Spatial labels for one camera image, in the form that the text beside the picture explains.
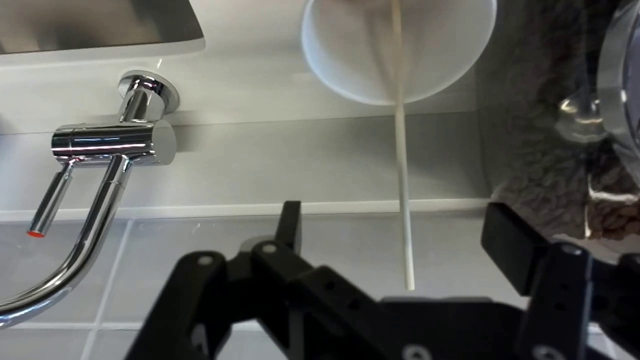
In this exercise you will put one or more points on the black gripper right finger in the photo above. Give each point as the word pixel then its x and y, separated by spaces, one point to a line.
pixel 567 290

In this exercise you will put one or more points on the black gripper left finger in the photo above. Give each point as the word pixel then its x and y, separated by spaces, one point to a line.
pixel 309 311

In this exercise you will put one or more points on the wooden stirrer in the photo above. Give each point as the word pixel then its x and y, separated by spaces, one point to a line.
pixel 401 142

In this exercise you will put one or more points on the patterned paper coffee cup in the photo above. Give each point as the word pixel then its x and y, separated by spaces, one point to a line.
pixel 349 44

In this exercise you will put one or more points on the stainless steel sink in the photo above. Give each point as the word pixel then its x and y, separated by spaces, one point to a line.
pixel 65 30

